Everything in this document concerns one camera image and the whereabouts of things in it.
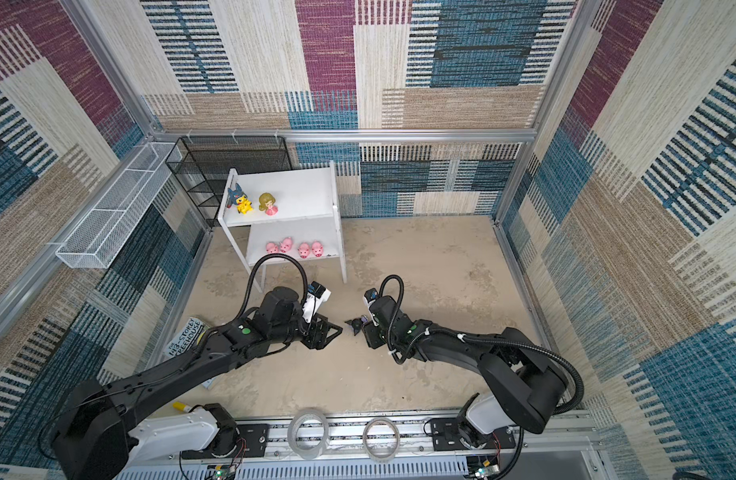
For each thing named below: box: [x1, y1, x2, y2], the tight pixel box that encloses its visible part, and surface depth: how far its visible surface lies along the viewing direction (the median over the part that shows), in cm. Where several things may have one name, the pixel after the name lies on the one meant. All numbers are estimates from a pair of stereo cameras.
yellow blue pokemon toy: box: [226, 183, 253, 214], surface depth 76 cm
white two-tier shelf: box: [218, 161, 347, 293], surface depth 81 cm
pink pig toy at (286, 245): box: [279, 237, 294, 253], surface depth 91 cm
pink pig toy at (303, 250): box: [297, 242, 311, 259], surface depth 91 cm
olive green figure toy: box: [258, 192, 278, 216], surface depth 76 cm
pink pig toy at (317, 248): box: [311, 240, 325, 258], surface depth 91 cm
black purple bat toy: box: [344, 314, 368, 336], surface depth 93 cm
